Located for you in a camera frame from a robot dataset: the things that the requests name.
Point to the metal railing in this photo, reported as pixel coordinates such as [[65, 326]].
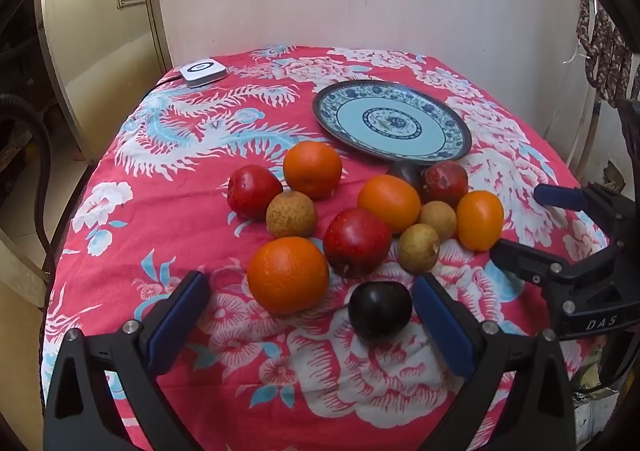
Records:
[[582, 136]]

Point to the brown longan fruit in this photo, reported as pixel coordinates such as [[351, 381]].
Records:
[[419, 247], [291, 213], [439, 219]]

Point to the yellowish orange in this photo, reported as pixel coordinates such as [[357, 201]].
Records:
[[480, 220]]

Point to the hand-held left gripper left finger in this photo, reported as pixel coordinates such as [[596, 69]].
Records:
[[175, 326]]

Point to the red floral tablecloth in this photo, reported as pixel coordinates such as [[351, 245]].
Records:
[[150, 211]]

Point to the white square device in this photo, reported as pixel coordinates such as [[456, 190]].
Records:
[[202, 71]]

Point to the large orange with stem mark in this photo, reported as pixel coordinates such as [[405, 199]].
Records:
[[287, 274]]

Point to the large red apple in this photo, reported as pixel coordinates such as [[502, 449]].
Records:
[[357, 242]]

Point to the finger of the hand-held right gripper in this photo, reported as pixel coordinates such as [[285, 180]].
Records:
[[520, 258], [560, 195]]

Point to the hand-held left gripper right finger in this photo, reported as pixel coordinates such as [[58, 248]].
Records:
[[445, 326]]

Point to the brown patterned hanging cloth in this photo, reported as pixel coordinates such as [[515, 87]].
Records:
[[605, 56]]

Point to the dark red blotchy apple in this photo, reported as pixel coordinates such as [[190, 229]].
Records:
[[444, 182]]

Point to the bright red apple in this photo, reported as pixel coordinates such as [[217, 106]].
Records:
[[254, 191]]

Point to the dark purple plum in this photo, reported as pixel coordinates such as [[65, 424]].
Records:
[[380, 309], [404, 171]]

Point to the blue patterned plate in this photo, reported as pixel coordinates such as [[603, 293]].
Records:
[[395, 121]]

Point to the round orange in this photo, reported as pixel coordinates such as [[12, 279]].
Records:
[[312, 168], [389, 203]]

